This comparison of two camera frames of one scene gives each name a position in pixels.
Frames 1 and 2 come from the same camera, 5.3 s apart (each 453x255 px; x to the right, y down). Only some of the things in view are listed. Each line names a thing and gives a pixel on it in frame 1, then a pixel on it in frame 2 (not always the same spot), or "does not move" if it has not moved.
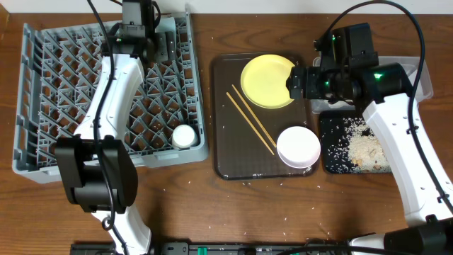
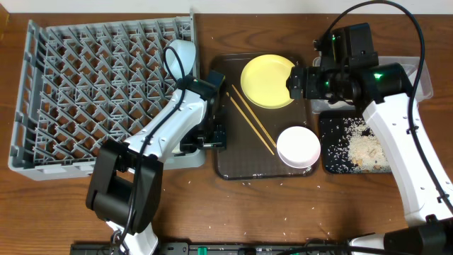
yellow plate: x=263 y=81 does not move
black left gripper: x=164 y=45 -> x=214 y=138
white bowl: x=298 y=146 does not move
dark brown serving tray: x=245 y=136 does not move
